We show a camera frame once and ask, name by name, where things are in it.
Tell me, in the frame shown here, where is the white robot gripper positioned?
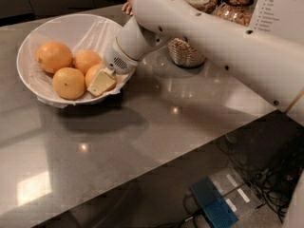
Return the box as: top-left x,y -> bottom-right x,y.
87,38 -> 139,96

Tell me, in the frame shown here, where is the orange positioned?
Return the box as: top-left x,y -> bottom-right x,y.
35,41 -> 73,74
72,50 -> 102,75
52,67 -> 86,100
85,64 -> 107,88

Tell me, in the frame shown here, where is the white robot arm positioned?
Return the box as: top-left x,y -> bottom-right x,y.
89,0 -> 304,124

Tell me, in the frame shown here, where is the white plastic bowl liner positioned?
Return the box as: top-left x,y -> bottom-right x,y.
27,16 -> 136,109

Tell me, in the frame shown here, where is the white bowl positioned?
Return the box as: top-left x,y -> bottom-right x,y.
16,13 -> 136,106

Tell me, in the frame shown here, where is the person's hand on counter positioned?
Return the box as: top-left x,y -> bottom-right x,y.
122,0 -> 133,16

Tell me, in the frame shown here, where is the middle glass cereal jar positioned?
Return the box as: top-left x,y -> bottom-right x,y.
168,0 -> 218,68

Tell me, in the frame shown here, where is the glass cereal jar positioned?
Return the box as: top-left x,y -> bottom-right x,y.
212,0 -> 254,26
168,0 -> 218,68

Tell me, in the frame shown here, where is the right glass cereal jar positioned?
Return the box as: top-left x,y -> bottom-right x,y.
212,0 -> 254,26

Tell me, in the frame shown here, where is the blue box on floor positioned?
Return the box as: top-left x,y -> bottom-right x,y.
190,178 -> 238,228

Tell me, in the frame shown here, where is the white allergens information sign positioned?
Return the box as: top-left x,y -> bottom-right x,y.
250,0 -> 304,44

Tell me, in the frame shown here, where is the black cable tangle on floor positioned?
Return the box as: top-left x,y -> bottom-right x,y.
218,123 -> 304,223

